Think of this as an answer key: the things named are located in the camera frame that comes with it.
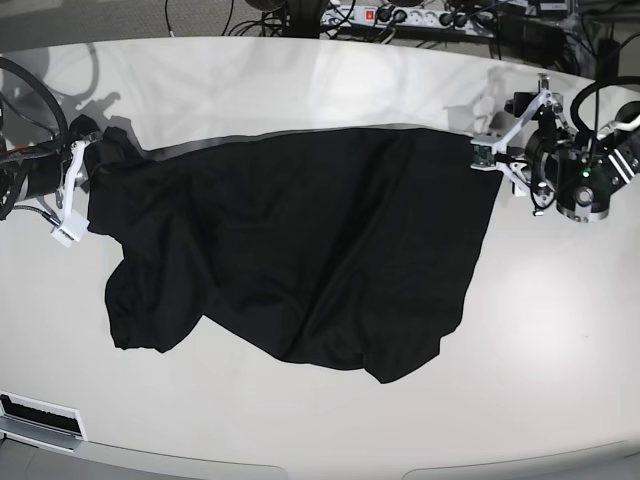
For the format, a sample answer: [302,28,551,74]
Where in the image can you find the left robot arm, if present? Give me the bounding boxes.
[523,75,639,223]

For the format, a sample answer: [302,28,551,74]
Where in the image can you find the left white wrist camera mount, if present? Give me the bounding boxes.
[470,73,568,206]

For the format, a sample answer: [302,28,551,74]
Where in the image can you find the white power strip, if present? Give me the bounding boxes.
[320,3,493,37]

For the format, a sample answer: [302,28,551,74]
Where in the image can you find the table cable grommet slot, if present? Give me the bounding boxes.
[1,391,88,441]

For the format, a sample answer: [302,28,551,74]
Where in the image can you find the black power adapter box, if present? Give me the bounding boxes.
[497,15,566,50]

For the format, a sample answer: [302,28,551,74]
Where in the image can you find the black pole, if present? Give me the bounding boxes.
[284,0,327,39]

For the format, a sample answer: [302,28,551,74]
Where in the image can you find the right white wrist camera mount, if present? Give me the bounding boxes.
[10,131,102,248]

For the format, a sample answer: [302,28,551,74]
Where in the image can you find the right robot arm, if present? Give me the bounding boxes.
[1,57,101,230]

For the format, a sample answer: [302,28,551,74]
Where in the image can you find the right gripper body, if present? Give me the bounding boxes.
[22,149,74,198]

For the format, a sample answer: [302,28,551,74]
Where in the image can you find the black t-shirt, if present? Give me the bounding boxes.
[86,128,501,383]

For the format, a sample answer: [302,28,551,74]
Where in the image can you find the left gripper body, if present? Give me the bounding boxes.
[525,107,575,193]

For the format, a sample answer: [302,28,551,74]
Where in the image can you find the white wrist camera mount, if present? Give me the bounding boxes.
[470,73,568,206]
[10,131,102,248]

